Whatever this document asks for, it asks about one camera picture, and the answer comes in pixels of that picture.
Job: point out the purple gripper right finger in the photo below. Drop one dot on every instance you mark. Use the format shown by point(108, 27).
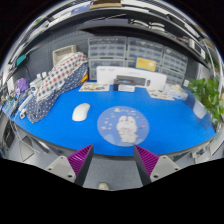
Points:
point(152, 167)

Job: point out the long white box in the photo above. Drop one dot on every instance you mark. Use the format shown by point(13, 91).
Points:
point(154, 80)

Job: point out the white basket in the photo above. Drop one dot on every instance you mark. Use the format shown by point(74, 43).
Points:
point(59, 54)

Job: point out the white tissue box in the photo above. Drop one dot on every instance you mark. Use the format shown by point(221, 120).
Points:
point(177, 92)

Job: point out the illustrated sheet left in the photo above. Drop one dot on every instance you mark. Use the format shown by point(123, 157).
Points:
point(94, 87)

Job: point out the yellow card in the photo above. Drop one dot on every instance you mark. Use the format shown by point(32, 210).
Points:
point(145, 64)

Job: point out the blue table mat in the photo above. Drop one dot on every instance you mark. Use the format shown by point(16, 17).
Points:
point(173, 124)

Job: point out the green potted plant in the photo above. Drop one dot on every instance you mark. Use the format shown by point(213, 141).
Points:
point(206, 91)

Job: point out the grey drawer cabinet middle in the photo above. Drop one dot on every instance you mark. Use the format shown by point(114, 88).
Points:
point(145, 49)

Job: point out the patterned fabric cloth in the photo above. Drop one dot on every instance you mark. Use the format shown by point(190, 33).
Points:
point(66, 75)

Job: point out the round rabbit mouse pad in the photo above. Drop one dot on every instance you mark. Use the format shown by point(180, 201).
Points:
point(123, 126)

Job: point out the grey drawer cabinet left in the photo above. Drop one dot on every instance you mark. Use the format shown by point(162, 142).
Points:
point(106, 51)

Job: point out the grey drawer cabinet right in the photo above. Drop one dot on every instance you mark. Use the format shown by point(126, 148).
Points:
point(174, 66)

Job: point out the grey drawer cabinet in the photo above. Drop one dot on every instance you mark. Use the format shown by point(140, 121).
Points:
point(106, 51)
point(145, 49)
point(174, 66)

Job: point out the black box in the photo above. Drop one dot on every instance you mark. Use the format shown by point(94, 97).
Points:
point(127, 83)

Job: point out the illustrated sheet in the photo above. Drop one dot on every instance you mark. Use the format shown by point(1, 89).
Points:
point(156, 94)
point(94, 87)

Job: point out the white computer mouse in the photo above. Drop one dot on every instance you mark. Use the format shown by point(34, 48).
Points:
point(80, 112)

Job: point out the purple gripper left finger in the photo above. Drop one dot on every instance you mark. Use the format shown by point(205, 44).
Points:
point(73, 168)

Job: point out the illustrated sheet right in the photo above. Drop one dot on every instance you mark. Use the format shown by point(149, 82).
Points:
point(156, 94)

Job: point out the purple object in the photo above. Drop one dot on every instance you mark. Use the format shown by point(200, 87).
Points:
point(22, 85)

